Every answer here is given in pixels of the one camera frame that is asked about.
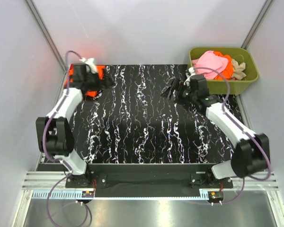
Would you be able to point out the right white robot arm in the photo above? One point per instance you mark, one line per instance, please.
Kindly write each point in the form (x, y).
(251, 154)

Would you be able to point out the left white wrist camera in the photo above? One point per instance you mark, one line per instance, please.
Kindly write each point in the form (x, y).
(90, 62)

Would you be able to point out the beige t shirt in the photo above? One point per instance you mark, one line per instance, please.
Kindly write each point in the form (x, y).
(238, 70)

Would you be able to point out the left aluminium corner post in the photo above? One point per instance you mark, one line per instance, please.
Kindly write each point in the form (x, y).
(43, 29)

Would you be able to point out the right aluminium corner post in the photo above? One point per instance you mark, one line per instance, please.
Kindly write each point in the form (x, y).
(257, 23)

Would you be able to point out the orange t shirt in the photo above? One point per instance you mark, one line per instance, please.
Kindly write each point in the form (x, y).
(226, 69)
(81, 78)

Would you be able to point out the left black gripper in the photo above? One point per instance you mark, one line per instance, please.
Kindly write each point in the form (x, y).
(104, 84)

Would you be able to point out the pink t shirt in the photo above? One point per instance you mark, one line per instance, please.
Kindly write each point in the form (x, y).
(210, 62)

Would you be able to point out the black marble pattern mat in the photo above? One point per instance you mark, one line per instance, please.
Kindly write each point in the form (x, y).
(131, 123)

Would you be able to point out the aluminium rail frame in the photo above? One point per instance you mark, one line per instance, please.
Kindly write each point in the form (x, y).
(53, 185)

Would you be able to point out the aluminium corner post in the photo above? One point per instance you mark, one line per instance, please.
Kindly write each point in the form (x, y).
(43, 29)
(257, 23)

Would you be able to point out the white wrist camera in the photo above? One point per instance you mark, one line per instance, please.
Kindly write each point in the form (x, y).
(90, 62)
(189, 74)

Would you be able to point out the orange t shirt in bin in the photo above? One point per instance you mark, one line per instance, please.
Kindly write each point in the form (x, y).
(226, 69)

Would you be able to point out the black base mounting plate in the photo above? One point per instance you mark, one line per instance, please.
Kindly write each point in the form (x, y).
(145, 181)

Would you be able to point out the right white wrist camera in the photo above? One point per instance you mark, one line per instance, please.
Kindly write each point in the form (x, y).
(189, 74)

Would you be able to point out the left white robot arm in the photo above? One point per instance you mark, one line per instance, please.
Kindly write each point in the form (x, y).
(55, 138)

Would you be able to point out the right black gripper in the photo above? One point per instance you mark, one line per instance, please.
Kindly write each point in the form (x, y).
(177, 85)

